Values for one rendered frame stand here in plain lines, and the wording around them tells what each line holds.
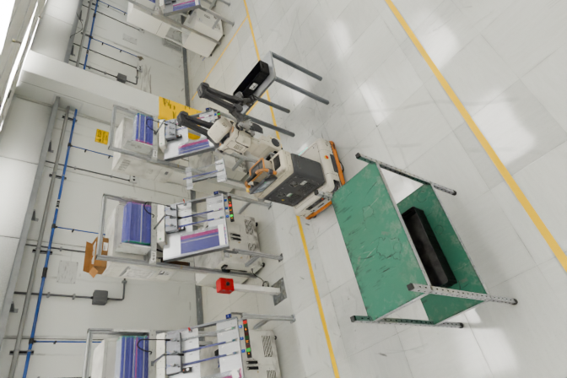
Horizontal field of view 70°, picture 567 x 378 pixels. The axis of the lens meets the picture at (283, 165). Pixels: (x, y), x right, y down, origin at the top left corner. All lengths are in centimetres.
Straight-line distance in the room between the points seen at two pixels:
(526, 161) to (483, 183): 33
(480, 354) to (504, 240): 78
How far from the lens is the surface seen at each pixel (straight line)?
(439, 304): 297
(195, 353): 414
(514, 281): 313
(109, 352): 426
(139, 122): 562
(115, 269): 472
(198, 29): 835
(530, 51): 356
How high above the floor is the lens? 285
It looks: 34 degrees down
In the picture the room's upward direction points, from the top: 72 degrees counter-clockwise
